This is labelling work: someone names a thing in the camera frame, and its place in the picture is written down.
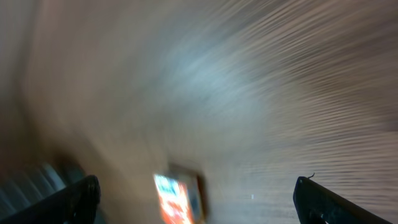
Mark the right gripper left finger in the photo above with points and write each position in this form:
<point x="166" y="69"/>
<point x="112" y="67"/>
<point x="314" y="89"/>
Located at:
<point x="76" y="204"/>

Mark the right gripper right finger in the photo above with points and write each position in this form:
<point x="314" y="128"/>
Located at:
<point x="316" y="204"/>

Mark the orange tissue pack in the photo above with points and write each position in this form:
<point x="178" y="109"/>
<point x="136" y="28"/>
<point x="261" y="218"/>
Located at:
<point x="181" y="193"/>

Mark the grey plastic shopping basket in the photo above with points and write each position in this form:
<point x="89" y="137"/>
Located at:
<point x="30" y="186"/>

